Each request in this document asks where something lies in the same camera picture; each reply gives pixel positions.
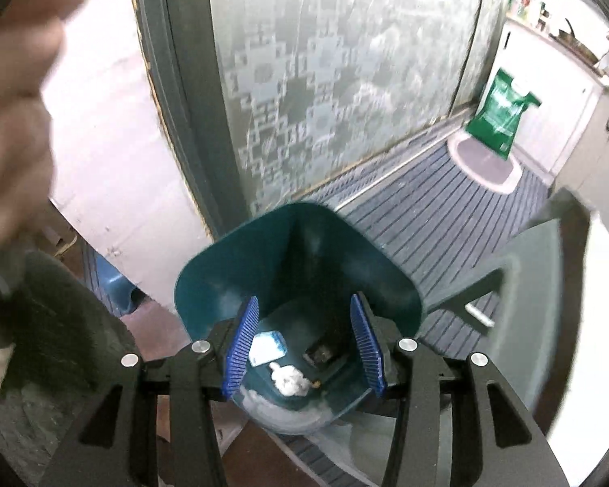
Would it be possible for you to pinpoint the person's left hand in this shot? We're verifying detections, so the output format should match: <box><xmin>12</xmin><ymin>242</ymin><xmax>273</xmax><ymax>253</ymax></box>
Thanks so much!
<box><xmin>0</xmin><ymin>0</ymin><xmax>84</xmax><ymax>251</ymax></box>

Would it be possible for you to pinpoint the blue white tissue pack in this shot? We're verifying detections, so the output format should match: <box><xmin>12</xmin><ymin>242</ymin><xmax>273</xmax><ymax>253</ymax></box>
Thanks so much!
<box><xmin>248</xmin><ymin>331</ymin><xmax>288</xmax><ymax>367</ymax></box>

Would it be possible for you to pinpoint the white kitchen cabinet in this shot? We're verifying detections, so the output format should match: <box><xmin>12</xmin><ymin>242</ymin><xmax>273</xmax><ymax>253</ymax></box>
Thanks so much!
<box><xmin>495</xmin><ymin>17</ymin><xmax>609</xmax><ymax>230</ymax></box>

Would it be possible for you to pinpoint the green rice bag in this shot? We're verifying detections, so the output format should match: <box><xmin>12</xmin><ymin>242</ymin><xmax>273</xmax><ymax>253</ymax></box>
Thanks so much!
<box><xmin>465</xmin><ymin>68</ymin><xmax>541</xmax><ymax>161</ymax></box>

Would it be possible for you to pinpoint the frosted patterned sliding door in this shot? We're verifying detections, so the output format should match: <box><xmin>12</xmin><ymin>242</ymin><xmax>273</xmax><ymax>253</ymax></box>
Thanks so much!
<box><xmin>133</xmin><ymin>0</ymin><xmax>506</xmax><ymax>237</ymax></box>

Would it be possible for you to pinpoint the teal plastic trash bin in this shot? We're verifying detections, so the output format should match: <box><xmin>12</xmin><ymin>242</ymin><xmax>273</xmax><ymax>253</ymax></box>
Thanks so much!
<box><xmin>175</xmin><ymin>203</ymin><xmax>423</xmax><ymax>435</ymax></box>

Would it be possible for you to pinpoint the white tissue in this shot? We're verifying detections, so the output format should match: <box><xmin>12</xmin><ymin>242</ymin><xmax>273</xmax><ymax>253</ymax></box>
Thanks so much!
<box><xmin>269</xmin><ymin>362</ymin><xmax>313</xmax><ymax>397</ymax></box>

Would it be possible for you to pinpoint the black white rectangular package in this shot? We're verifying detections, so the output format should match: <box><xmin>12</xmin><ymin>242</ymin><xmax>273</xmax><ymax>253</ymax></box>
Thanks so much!
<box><xmin>302</xmin><ymin>342</ymin><xmax>343</xmax><ymax>372</ymax></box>

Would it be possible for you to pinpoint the oval grey floor mat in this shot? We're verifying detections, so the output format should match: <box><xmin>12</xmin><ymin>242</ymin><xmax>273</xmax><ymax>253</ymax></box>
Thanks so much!
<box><xmin>447</xmin><ymin>130</ymin><xmax>523</xmax><ymax>196</ymax></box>

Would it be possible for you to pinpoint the condiment bottles group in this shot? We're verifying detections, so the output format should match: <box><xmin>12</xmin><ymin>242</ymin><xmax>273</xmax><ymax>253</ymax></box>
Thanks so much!
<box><xmin>506</xmin><ymin>0</ymin><xmax>550</xmax><ymax>31</ymax></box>

